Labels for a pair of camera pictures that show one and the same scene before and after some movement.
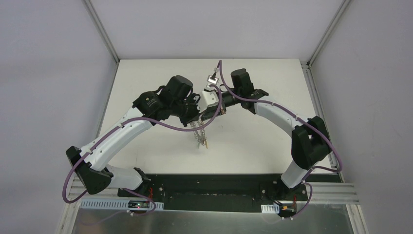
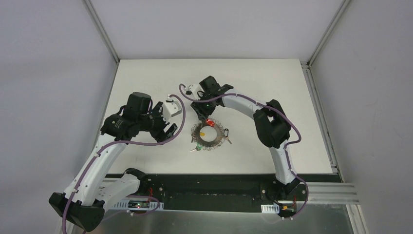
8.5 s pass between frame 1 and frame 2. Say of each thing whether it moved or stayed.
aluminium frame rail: stayed
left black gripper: moved
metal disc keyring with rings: moved
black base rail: stayed
